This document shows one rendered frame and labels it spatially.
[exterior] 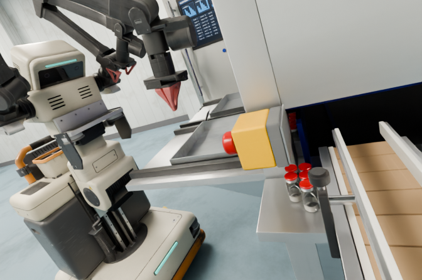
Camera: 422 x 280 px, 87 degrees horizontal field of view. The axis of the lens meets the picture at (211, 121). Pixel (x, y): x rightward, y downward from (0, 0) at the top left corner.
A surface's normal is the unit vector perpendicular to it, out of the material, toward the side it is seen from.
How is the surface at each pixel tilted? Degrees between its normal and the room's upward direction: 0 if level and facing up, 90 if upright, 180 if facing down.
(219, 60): 90
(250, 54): 90
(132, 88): 90
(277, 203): 0
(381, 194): 0
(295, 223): 0
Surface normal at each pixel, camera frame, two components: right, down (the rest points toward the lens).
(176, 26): -0.09, 0.67
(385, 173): -0.32, -0.90
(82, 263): 0.83, -0.11
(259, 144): -0.31, 0.40
